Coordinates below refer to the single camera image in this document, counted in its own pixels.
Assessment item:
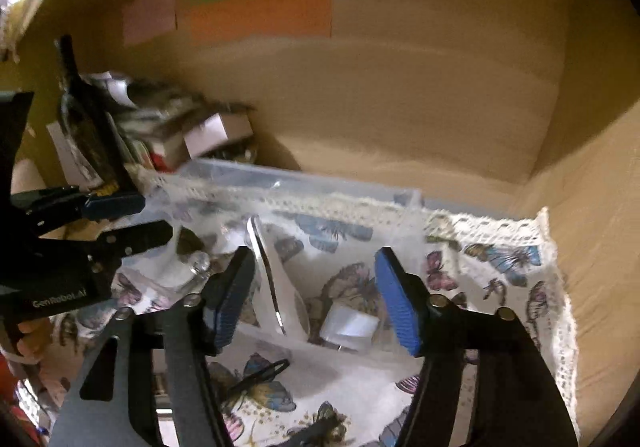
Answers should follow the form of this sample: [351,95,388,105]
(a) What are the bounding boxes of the pile of crumpled packets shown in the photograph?
[80,71,256,168]

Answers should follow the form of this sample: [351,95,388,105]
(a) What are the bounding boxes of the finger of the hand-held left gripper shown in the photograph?
[12,186,147,236]
[88,220,174,274]

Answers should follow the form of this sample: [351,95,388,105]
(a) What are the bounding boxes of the small white cardboard box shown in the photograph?
[183,113,255,159]

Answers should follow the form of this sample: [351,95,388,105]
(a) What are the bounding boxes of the tall black bottle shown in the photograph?
[54,35,138,195]

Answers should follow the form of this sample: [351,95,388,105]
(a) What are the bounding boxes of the butterfly print lace cloth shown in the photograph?
[50,171,582,447]

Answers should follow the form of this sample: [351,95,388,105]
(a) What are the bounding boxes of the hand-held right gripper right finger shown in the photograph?
[374,247,582,447]

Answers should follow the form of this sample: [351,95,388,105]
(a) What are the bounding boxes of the pink sticky note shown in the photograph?
[122,0,177,46]

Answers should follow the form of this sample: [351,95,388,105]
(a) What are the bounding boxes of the small glass bottle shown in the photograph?
[176,250,213,295]

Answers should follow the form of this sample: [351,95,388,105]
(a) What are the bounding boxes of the person's left hand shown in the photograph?
[15,318,53,364]

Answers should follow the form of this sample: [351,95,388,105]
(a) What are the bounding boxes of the white ceramic spoon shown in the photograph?
[247,215,312,344]

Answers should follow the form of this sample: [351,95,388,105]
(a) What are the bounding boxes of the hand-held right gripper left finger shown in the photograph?
[50,246,257,447]

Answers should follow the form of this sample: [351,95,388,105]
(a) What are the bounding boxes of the black hair clip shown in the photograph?
[292,414,348,447]
[229,358,292,400]

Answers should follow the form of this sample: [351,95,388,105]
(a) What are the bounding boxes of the clear plastic organizer box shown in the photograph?
[116,158,432,359]

